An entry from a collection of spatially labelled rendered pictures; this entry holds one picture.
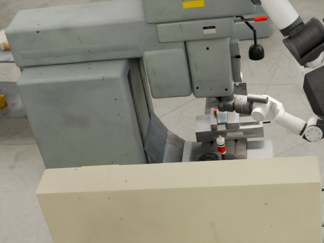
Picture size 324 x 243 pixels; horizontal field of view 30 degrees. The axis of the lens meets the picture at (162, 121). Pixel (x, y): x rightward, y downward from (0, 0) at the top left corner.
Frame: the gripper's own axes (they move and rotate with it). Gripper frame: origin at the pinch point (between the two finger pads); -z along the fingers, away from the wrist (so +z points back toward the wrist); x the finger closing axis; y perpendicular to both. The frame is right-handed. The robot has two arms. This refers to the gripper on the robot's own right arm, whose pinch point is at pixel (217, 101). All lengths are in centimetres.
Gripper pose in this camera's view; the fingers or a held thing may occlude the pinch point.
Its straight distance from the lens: 293.6
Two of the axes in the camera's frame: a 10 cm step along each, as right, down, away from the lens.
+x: -4.7, 5.8, -6.7
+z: 8.7, 1.5, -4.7
